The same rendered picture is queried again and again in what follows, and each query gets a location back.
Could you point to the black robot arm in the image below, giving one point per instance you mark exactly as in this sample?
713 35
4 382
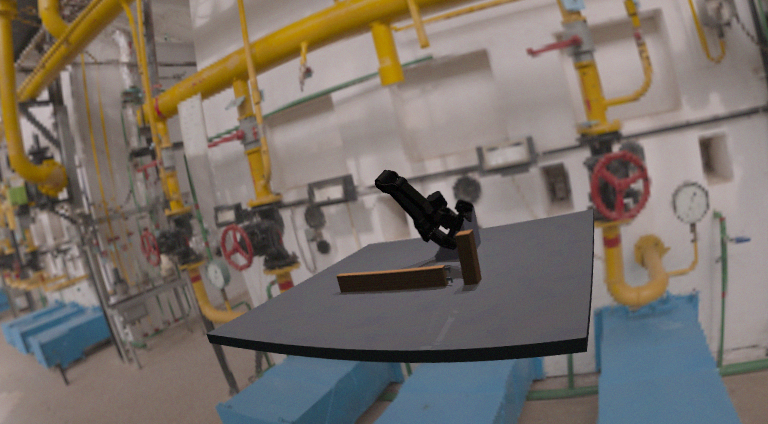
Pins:
427 214

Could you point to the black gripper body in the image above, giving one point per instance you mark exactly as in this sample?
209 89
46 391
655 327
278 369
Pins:
455 223

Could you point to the brown wooden post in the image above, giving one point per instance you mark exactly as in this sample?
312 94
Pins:
468 257

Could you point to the brown wooden board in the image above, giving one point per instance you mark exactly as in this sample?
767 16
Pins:
416 278

